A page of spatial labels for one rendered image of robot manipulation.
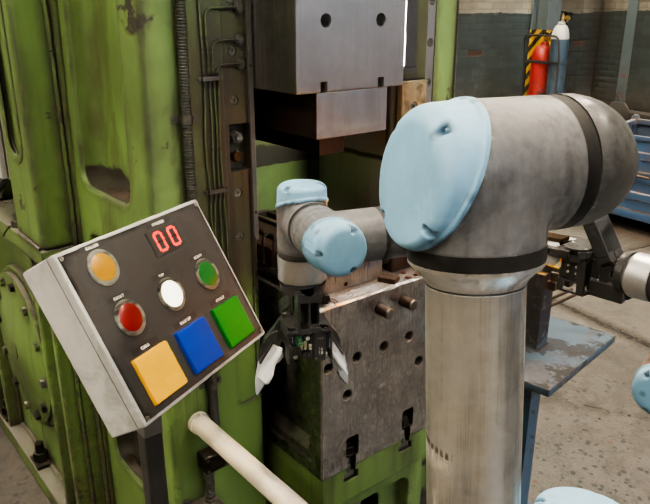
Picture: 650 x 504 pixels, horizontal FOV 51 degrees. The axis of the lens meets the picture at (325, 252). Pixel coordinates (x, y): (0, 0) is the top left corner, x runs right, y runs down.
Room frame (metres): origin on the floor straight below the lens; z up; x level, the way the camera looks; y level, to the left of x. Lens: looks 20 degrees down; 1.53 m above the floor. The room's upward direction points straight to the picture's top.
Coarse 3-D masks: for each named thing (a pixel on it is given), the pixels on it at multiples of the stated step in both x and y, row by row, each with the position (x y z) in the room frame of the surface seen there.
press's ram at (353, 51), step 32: (256, 0) 1.50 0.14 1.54; (288, 0) 1.41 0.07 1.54; (320, 0) 1.43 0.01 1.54; (352, 0) 1.49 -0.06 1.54; (384, 0) 1.54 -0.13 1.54; (256, 32) 1.50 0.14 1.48; (288, 32) 1.41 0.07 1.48; (320, 32) 1.43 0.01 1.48; (352, 32) 1.49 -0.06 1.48; (384, 32) 1.54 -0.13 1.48; (256, 64) 1.50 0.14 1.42; (288, 64) 1.41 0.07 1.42; (320, 64) 1.43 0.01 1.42; (352, 64) 1.49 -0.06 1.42; (384, 64) 1.54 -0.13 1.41
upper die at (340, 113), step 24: (264, 96) 1.57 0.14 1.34; (288, 96) 1.50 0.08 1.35; (312, 96) 1.44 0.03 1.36; (336, 96) 1.46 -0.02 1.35; (360, 96) 1.50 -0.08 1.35; (384, 96) 1.55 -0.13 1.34; (264, 120) 1.57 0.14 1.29; (288, 120) 1.50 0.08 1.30; (312, 120) 1.44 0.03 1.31; (336, 120) 1.46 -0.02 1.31; (360, 120) 1.50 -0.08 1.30; (384, 120) 1.55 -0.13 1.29
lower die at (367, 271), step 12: (264, 228) 1.70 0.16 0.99; (276, 228) 1.70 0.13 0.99; (264, 240) 1.63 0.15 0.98; (264, 252) 1.59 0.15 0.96; (276, 252) 1.55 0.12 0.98; (276, 264) 1.55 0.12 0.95; (372, 264) 1.53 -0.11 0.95; (348, 276) 1.48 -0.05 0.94; (360, 276) 1.51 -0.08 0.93; (372, 276) 1.53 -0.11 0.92; (336, 288) 1.46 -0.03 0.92
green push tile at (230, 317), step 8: (232, 296) 1.14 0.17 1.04; (224, 304) 1.11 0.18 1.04; (232, 304) 1.12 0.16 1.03; (240, 304) 1.14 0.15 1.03; (216, 312) 1.08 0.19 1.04; (224, 312) 1.09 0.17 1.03; (232, 312) 1.11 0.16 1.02; (240, 312) 1.12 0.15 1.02; (216, 320) 1.07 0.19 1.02; (224, 320) 1.08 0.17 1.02; (232, 320) 1.10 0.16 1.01; (240, 320) 1.11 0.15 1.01; (248, 320) 1.13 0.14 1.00; (224, 328) 1.07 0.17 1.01; (232, 328) 1.09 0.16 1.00; (240, 328) 1.10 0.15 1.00; (248, 328) 1.12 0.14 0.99; (224, 336) 1.07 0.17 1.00; (232, 336) 1.08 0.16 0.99; (240, 336) 1.09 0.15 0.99; (232, 344) 1.06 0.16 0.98
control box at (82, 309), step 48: (96, 240) 0.99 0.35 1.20; (144, 240) 1.06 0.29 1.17; (192, 240) 1.15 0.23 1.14; (48, 288) 0.92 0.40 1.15; (96, 288) 0.93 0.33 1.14; (144, 288) 1.00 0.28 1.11; (192, 288) 1.08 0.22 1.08; (240, 288) 1.17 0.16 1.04; (96, 336) 0.88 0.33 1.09; (144, 336) 0.94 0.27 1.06; (96, 384) 0.89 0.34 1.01; (192, 384) 0.96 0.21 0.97
